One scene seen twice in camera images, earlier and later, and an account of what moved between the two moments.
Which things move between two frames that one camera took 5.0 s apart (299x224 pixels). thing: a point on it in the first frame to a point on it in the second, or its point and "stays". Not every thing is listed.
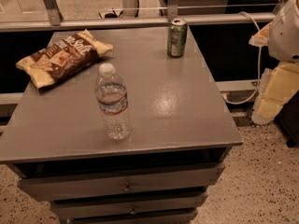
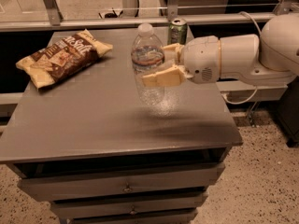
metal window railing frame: (55, 21) stays
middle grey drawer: (128, 205) stays
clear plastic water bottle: (112, 100) to (147, 56)
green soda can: (177, 38) stays
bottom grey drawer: (164, 218) stays
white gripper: (285, 36) to (201, 59)
